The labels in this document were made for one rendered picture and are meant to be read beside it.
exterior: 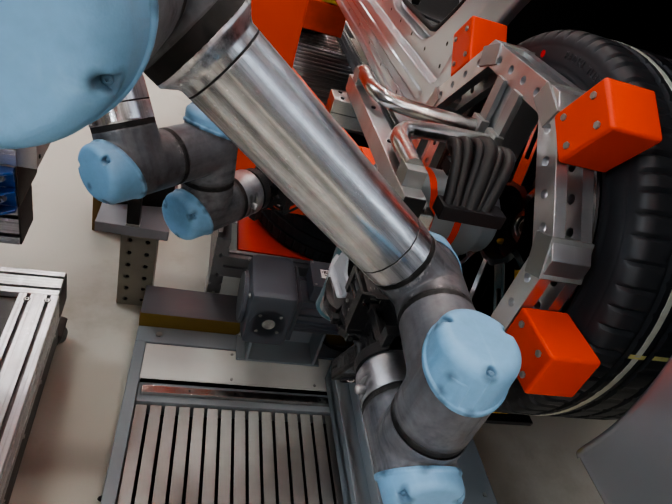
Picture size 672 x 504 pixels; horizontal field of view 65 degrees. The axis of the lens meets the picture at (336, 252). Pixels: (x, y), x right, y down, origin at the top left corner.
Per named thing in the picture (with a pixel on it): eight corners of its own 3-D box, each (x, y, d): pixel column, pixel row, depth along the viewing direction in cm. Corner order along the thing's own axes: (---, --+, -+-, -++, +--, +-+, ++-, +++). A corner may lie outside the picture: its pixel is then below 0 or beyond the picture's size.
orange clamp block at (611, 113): (604, 174, 69) (665, 141, 61) (554, 162, 67) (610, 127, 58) (599, 127, 71) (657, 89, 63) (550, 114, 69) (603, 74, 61)
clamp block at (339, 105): (373, 135, 97) (382, 108, 94) (326, 124, 94) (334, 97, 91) (368, 123, 101) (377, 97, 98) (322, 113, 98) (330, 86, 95)
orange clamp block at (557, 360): (542, 346, 75) (573, 399, 68) (495, 341, 73) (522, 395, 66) (568, 311, 71) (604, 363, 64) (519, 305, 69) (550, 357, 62)
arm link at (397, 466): (490, 482, 44) (448, 530, 49) (449, 377, 53) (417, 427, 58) (405, 480, 42) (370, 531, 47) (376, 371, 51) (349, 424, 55)
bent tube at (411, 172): (532, 212, 71) (575, 142, 65) (400, 187, 65) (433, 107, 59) (485, 151, 84) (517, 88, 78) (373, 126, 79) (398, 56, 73)
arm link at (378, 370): (416, 426, 58) (346, 422, 55) (406, 391, 61) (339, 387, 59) (444, 382, 53) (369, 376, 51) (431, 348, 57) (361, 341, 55)
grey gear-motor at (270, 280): (366, 392, 157) (409, 307, 137) (224, 381, 145) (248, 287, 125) (356, 346, 171) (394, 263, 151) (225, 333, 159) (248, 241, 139)
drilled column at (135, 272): (149, 306, 169) (162, 197, 146) (116, 303, 167) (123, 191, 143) (153, 286, 177) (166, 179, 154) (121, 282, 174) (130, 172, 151)
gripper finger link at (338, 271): (348, 229, 72) (371, 274, 65) (336, 262, 75) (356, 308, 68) (327, 227, 71) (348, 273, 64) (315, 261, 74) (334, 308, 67)
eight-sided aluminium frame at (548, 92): (465, 442, 88) (676, 157, 58) (430, 440, 86) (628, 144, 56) (393, 245, 130) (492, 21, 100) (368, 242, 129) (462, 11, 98)
